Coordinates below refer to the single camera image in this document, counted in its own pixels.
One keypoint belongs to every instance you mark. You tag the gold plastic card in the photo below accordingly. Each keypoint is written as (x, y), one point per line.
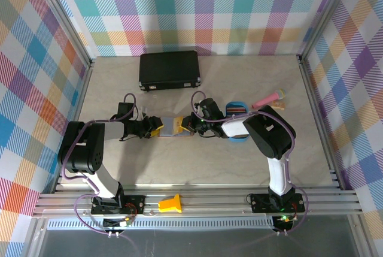
(179, 125)

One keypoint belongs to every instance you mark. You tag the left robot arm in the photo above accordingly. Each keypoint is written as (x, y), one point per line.
(86, 149)

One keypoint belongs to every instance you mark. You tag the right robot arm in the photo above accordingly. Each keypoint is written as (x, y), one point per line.
(269, 137)

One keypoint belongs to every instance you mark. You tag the row of upright cards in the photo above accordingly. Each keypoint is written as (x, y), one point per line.
(236, 109)

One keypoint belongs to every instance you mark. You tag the blue oval tray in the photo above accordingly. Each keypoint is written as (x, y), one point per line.
(236, 104)

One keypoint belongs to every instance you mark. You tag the black hard case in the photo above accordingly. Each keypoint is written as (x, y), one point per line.
(169, 68)

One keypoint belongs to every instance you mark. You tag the pink toy microphone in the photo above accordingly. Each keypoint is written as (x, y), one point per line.
(266, 100)

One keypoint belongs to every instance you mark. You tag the small wooden block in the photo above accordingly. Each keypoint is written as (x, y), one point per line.
(279, 106)

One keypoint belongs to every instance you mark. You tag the yellow printed plastic part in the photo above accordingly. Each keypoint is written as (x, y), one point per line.
(170, 204)

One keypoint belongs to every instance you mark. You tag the grey metal panel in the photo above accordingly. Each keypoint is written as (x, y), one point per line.
(194, 243)

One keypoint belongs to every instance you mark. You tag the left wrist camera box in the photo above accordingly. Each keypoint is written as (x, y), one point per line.
(141, 112)

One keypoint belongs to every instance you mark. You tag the left aluminium side rail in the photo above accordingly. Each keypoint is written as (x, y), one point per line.
(82, 98)

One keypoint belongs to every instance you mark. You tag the aluminium side rail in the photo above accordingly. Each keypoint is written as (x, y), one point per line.
(82, 98)
(314, 104)

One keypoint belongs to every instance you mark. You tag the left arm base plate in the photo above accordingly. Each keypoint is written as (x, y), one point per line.
(134, 204)

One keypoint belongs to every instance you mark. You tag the aluminium slotted base rail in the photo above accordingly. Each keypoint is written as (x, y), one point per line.
(209, 203)

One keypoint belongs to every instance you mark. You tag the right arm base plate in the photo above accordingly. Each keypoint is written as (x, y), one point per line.
(260, 203)

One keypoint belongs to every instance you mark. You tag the right aluminium side rail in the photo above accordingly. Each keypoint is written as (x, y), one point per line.
(314, 104)

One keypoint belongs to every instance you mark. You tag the left aluminium frame post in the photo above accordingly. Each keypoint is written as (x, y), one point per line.
(63, 17)

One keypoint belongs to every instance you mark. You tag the aluminium frame post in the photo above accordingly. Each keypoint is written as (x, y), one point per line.
(63, 17)
(327, 14)

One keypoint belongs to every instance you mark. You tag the right aluminium frame post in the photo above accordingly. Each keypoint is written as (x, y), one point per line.
(327, 14)

